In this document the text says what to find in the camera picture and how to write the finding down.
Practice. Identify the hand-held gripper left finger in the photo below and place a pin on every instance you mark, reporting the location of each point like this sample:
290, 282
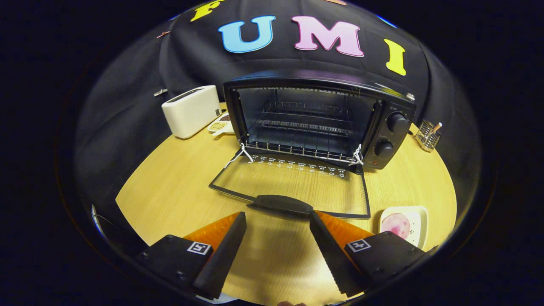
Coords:
225, 259

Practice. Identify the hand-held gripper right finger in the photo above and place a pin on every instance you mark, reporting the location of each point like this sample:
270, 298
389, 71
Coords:
331, 259

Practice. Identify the pink ham slice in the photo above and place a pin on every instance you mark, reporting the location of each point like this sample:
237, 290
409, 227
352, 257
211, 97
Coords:
396, 225

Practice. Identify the cream square plate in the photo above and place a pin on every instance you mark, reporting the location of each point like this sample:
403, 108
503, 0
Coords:
418, 221

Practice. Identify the black toaster oven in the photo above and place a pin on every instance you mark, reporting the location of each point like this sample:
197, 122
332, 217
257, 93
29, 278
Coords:
391, 138

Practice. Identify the white bread toaster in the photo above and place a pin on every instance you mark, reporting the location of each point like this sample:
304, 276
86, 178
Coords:
191, 112

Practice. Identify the small dish of beans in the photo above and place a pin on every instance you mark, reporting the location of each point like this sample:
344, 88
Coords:
220, 125

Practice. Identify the wooden stick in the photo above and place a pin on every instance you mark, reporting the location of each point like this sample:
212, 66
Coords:
437, 126

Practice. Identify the silver metal clip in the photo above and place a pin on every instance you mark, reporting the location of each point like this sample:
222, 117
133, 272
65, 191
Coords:
160, 92

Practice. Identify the black backdrop cloth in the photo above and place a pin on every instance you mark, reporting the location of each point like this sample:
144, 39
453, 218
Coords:
140, 85

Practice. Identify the pink clip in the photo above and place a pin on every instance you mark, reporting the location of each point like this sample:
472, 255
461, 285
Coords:
163, 34

